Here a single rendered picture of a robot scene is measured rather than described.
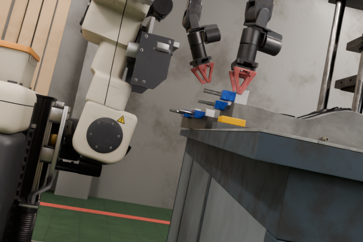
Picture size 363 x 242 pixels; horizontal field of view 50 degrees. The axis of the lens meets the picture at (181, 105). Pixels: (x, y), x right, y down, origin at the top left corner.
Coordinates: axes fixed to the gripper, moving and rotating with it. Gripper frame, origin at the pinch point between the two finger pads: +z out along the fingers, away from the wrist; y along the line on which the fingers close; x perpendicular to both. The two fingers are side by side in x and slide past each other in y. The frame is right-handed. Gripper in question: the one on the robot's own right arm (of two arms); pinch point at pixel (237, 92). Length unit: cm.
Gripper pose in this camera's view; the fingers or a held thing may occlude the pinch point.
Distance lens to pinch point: 119.2
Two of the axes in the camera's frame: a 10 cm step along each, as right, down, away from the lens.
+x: -9.7, -2.4, -0.5
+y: -0.6, 0.6, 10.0
